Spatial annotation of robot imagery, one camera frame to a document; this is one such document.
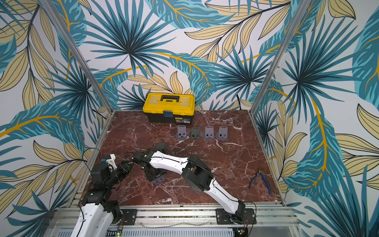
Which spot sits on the right aluminium frame post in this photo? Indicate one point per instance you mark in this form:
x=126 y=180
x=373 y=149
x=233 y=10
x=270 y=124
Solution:
x=296 y=20

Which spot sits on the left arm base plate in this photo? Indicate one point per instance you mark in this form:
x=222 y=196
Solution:
x=125 y=217

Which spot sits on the aluminium frame post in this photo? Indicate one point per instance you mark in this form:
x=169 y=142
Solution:
x=58 y=22
x=296 y=20

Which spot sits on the aluminium front rail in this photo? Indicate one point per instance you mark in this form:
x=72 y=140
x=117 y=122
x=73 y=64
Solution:
x=267 y=214

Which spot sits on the left aluminium frame post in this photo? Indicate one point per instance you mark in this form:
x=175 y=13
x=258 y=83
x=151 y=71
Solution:
x=58 y=22

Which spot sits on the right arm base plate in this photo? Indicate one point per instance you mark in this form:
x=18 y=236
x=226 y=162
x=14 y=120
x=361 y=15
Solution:
x=224 y=218

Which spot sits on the dark grey stand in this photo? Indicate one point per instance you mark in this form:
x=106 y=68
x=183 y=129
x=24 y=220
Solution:
x=195 y=133
x=162 y=147

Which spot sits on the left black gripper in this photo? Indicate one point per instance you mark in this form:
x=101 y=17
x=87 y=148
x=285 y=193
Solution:
x=125 y=168

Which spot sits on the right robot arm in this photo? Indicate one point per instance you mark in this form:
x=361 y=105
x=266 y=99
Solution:
x=197 y=175

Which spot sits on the lavender stand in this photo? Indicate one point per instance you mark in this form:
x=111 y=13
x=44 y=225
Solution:
x=159 y=180
x=222 y=133
x=209 y=133
x=181 y=134

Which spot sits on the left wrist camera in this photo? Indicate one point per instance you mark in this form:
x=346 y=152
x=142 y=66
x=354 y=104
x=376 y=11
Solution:
x=109 y=159

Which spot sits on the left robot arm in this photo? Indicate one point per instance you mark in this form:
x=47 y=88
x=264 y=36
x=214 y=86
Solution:
x=97 y=212

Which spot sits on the yellow black toolbox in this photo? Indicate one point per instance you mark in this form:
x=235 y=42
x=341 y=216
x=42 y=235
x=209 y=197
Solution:
x=169 y=108

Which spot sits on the white perforated vent panel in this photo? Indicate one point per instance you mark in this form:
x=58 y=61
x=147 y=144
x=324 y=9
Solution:
x=172 y=232

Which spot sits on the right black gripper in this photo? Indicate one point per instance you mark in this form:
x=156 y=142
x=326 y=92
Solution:
x=153 y=171

